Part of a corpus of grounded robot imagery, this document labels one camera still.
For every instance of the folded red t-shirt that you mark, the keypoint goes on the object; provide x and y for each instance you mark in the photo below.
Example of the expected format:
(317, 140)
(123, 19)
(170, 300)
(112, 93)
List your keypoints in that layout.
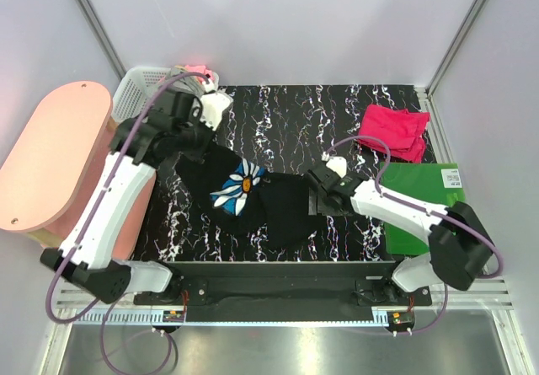
(402, 131)

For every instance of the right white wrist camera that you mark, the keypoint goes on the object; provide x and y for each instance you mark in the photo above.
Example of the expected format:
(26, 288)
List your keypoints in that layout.
(337, 164)

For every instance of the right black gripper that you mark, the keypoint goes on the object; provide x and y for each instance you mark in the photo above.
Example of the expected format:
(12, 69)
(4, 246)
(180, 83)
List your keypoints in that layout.
(322, 208)

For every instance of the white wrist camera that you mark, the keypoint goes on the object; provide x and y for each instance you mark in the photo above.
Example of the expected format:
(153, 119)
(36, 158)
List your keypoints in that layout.
(337, 164)
(215, 105)

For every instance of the pink garment in basket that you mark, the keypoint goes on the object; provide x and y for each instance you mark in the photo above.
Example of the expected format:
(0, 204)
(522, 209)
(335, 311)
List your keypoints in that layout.
(203, 69)

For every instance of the aluminium front rail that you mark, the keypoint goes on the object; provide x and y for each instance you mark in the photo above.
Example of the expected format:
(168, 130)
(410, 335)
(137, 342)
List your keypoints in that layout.
(345, 311)

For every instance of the white plastic laundry basket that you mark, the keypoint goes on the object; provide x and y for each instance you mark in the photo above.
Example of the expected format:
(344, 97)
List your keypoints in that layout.
(136, 87)

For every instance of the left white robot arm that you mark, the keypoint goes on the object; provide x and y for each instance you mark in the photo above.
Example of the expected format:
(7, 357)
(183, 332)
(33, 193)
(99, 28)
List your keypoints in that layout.
(85, 259)

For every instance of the black daisy print t-shirt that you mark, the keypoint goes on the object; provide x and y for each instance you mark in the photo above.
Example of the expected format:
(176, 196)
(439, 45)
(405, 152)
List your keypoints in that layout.
(240, 197)

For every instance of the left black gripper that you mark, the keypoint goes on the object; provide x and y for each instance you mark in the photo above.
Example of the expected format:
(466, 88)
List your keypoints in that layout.
(198, 153)

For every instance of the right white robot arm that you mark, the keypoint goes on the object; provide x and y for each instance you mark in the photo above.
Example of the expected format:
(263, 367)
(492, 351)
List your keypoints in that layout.
(459, 246)

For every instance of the pink oval tiered stool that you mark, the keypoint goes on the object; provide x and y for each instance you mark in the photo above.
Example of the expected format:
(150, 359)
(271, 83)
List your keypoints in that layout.
(55, 166)

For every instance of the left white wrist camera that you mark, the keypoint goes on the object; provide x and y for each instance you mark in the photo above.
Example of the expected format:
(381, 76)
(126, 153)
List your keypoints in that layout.
(215, 105)

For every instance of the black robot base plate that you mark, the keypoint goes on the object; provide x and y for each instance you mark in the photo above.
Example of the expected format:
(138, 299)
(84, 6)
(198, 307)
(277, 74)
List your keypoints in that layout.
(371, 281)

